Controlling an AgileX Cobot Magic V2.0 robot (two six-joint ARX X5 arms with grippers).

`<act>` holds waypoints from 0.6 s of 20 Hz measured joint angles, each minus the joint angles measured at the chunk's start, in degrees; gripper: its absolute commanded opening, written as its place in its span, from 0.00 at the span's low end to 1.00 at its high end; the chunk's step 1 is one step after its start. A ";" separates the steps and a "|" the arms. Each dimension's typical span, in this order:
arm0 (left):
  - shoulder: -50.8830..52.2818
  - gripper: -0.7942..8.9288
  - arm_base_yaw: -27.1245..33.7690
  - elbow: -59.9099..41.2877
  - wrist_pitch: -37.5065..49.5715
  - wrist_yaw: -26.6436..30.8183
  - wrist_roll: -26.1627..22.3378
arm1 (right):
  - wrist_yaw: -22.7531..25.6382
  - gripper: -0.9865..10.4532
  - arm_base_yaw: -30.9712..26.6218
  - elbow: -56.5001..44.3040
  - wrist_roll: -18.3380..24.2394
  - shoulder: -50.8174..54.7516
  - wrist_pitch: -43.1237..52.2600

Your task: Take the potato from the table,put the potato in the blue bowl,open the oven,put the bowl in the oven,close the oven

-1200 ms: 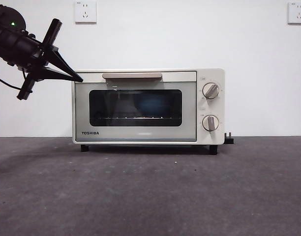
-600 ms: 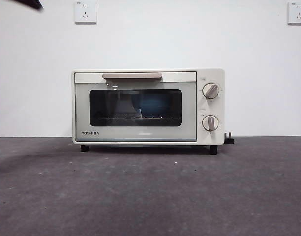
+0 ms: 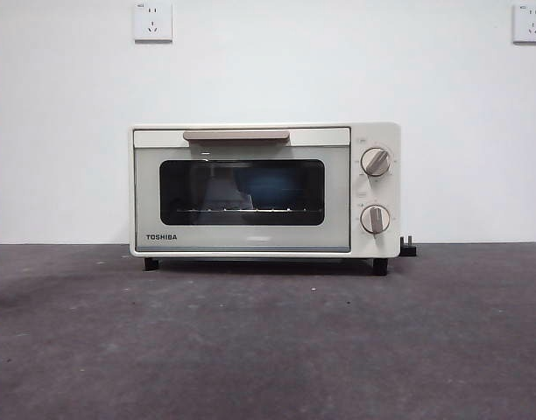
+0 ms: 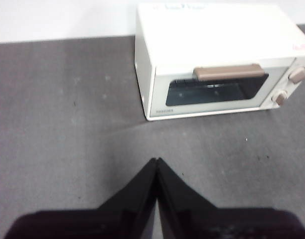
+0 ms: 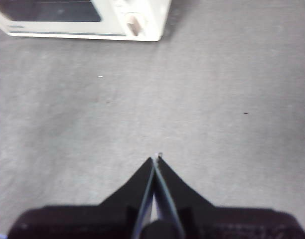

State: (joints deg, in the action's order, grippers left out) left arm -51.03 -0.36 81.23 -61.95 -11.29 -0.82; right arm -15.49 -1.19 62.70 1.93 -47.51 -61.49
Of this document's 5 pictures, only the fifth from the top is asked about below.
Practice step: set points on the beige oven knob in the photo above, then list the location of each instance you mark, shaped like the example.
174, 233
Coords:
134, 23

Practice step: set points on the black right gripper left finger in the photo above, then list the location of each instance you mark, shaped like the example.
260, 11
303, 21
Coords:
132, 194

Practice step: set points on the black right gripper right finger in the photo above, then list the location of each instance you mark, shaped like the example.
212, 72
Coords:
177, 194

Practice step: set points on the white toaster oven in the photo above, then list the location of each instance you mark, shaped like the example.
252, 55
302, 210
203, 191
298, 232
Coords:
155, 20

